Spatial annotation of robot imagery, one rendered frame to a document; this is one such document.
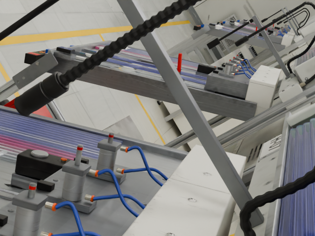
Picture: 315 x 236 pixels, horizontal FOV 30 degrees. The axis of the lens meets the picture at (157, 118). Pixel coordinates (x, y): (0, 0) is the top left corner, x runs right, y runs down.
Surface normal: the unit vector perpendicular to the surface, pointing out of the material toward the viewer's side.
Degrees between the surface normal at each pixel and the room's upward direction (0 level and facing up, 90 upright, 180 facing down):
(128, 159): 47
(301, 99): 90
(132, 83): 90
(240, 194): 90
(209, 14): 90
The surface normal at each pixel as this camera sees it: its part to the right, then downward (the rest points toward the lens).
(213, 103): -0.24, 0.18
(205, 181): 0.18, -0.96
